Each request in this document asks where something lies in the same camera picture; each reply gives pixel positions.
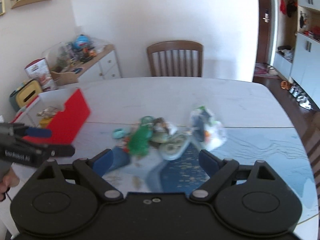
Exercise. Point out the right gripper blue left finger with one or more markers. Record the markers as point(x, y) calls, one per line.
point(89, 173)

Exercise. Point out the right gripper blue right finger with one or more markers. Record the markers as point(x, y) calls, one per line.
point(221, 175)

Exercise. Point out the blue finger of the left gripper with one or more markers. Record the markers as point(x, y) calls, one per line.
point(23, 130)
point(50, 150)

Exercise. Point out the clear bag with socks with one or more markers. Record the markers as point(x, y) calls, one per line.
point(206, 129)

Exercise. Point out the green plastic toy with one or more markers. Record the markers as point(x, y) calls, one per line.
point(138, 143)

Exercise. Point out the round coil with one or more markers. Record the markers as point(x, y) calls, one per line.
point(169, 139)

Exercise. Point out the left hand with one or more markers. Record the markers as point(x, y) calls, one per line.
point(9, 180)

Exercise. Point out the gold foil bag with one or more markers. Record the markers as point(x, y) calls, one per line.
point(49, 112)

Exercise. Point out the red white cardboard box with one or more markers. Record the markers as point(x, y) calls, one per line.
point(66, 124)

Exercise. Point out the yellow green tissue box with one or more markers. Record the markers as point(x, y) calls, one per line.
point(24, 94)

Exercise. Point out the teal small object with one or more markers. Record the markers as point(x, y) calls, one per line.
point(119, 133)

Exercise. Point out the red snack bag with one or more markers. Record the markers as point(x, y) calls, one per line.
point(39, 70)

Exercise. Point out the white wooden sideboard cabinet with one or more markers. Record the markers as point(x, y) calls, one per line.
point(102, 67)

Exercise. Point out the blue globe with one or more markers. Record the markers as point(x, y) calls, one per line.
point(81, 42)

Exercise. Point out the brown wooden chair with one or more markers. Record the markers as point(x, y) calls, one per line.
point(180, 58)

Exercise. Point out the gold framed picture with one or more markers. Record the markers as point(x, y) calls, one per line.
point(2, 7)

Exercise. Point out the white wall cupboard unit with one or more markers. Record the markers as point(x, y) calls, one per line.
point(297, 44)

